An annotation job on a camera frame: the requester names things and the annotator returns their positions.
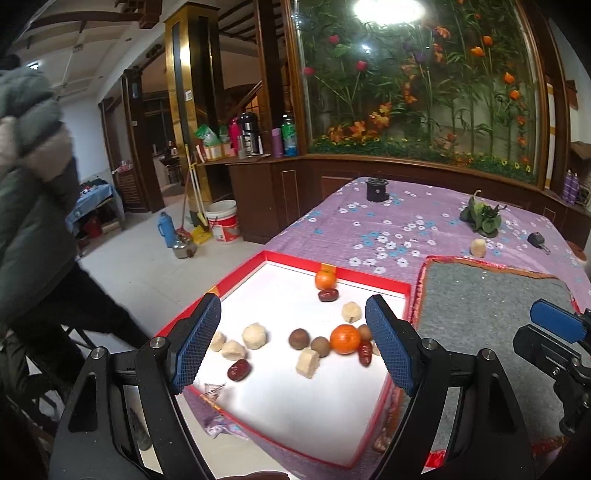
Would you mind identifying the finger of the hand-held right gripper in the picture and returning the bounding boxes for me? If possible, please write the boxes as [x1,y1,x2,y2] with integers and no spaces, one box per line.
[512,324,583,370]
[529,299,587,343]

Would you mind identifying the red thermos flask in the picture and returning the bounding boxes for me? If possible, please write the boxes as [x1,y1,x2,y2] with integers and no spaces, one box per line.
[228,117,243,155]

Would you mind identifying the clear plastic wrapper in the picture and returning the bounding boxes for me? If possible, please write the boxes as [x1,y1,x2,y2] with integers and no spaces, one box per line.
[196,381,227,407]

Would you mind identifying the blue thermos jug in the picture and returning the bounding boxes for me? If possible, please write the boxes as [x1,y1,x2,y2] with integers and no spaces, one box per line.
[158,212,175,249]

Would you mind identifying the purple floral tablecloth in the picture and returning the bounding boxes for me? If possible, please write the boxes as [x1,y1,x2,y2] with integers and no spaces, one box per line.
[185,175,591,480]

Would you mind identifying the green plastic bottle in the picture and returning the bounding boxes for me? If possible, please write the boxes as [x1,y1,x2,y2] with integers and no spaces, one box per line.
[281,111,297,158]

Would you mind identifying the blue table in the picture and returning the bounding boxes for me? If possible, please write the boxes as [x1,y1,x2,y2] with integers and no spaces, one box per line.
[65,182,126,241]

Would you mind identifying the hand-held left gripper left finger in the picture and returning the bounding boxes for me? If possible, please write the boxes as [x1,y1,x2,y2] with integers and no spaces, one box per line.
[48,292,222,480]

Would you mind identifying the slatted wooden cabinet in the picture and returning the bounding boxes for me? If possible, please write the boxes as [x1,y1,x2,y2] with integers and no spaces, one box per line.
[113,164,151,213]

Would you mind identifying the golden pillar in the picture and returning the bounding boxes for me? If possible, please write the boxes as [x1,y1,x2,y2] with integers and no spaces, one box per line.
[164,2,222,206]

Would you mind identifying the white plastic bucket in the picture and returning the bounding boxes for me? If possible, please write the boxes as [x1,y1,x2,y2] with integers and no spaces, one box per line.
[205,200,239,244]

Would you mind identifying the green leafy vegetable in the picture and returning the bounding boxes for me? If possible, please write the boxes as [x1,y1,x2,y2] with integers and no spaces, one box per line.
[459,189,506,238]

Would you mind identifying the grey felt mat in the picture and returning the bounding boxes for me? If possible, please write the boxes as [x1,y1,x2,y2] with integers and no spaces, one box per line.
[406,255,583,467]

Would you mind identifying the red-handled mop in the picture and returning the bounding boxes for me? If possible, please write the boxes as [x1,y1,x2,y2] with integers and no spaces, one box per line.
[177,182,192,241]

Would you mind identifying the metal kettle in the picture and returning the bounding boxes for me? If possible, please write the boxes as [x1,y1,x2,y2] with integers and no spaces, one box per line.
[172,235,198,260]

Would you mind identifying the dark wooden sideboard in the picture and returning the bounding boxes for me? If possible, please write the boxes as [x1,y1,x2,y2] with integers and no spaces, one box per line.
[198,152,587,250]

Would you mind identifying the person's left hand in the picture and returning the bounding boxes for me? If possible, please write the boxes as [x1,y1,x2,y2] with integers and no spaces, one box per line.
[217,471,289,480]

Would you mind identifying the green plastic bag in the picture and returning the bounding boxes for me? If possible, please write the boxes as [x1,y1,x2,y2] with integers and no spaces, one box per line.
[194,124,220,148]

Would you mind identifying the small cardboard box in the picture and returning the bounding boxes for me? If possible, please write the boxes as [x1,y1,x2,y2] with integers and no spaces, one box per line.
[198,144,234,161]

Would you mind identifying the yellow broom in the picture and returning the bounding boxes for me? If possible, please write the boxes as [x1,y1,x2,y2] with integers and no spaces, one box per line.
[185,143,214,244]

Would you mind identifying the artificial flower display case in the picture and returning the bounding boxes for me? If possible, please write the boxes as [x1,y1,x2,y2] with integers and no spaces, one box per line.
[288,0,548,185]

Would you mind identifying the wooden chair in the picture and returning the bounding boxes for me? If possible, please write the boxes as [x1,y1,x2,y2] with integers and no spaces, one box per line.
[0,323,93,444]

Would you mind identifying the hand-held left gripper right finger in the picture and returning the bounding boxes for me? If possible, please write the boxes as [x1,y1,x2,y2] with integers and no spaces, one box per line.
[365,294,536,480]

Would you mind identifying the red box with white inside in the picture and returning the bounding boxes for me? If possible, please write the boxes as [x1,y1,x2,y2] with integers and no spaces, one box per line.
[152,250,413,469]

